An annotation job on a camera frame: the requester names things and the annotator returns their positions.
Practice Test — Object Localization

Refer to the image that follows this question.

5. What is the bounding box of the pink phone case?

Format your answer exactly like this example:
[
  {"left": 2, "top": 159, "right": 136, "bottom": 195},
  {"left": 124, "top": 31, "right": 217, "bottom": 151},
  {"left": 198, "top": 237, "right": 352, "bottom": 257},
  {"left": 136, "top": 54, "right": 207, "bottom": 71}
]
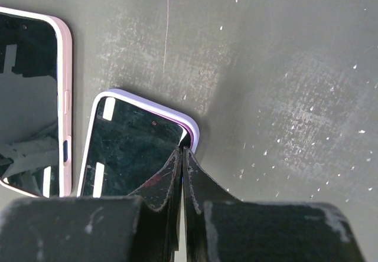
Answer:
[{"left": 1, "top": 7, "right": 73, "bottom": 197}]

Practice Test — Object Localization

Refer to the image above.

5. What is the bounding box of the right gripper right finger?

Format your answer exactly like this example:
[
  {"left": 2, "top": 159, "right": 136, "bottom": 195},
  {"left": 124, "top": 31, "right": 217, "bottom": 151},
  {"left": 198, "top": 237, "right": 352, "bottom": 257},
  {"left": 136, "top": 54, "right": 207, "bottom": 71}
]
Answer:
[{"left": 182, "top": 148, "right": 364, "bottom": 261}]

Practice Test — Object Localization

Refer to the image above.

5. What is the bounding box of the purple edged black smartphone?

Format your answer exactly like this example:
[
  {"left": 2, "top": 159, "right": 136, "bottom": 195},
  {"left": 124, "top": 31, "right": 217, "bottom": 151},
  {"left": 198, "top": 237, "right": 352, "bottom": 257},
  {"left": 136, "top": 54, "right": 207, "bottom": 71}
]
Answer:
[{"left": 80, "top": 97, "right": 191, "bottom": 197}]

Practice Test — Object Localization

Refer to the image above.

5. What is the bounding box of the lavender phone case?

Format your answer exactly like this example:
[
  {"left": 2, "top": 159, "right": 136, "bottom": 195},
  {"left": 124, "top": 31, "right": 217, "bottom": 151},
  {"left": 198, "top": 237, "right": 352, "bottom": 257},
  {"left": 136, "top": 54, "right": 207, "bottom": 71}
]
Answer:
[{"left": 77, "top": 89, "right": 200, "bottom": 197}]

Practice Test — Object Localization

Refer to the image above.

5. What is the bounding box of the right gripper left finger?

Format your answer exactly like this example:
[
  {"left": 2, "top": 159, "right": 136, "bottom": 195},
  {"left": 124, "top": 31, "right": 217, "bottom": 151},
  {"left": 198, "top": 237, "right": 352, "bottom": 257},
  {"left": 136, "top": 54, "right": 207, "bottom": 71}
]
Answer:
[{"left": 1, "top": 150, "right": 182, "bottom": 261}]

